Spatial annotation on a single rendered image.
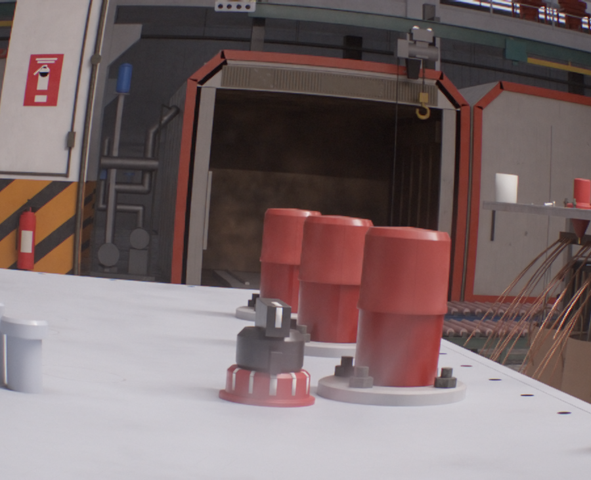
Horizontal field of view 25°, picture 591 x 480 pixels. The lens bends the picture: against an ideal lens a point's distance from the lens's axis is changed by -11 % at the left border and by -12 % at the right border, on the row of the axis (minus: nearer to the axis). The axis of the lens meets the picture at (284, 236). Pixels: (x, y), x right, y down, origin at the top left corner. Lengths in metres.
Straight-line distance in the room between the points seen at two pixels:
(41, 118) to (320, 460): 10.90
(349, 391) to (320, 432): 0.16
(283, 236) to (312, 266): 0.32
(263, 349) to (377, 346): 0.10
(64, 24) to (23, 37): 0.40
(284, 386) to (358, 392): 0.07
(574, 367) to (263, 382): 3.03
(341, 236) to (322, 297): 0.06
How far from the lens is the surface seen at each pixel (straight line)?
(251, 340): 1.05
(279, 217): 1.75
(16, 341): 0.97
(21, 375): 0.97
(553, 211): 3.94
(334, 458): 0.84
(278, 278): 1.75
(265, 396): 1.05
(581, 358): 4.01
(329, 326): 1.42
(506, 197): 4.66
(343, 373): 1.15
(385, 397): 1.08
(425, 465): 0.82
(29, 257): 11.54
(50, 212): 11.67
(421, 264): 1.10
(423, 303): 1.10
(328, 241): 1.42
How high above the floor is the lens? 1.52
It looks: 2 degrees down
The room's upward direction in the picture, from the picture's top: 4 degrees clockwise
